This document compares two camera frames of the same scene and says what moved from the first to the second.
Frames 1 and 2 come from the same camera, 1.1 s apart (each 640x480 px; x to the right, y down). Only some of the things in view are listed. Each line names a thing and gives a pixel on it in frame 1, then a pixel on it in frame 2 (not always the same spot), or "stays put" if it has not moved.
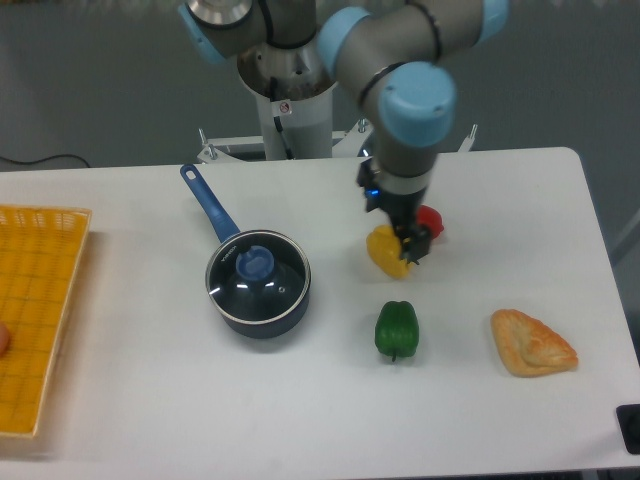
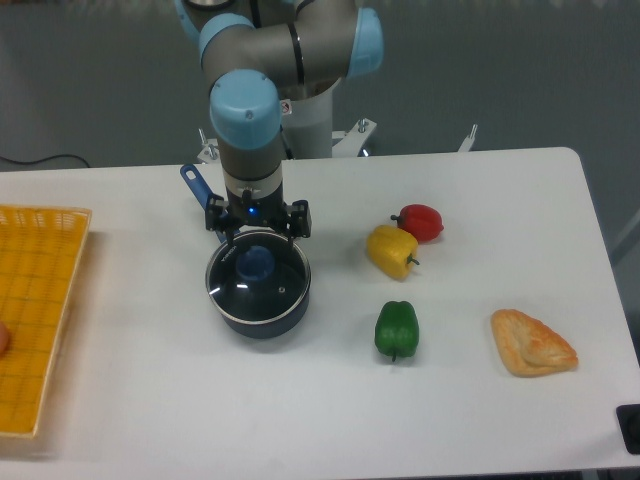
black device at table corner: x=629 y=423 stays put
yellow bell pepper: x=384 y=247 stays put
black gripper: x=402 y=208 -> x=264 y=213
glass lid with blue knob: x=258 y=277 stays put
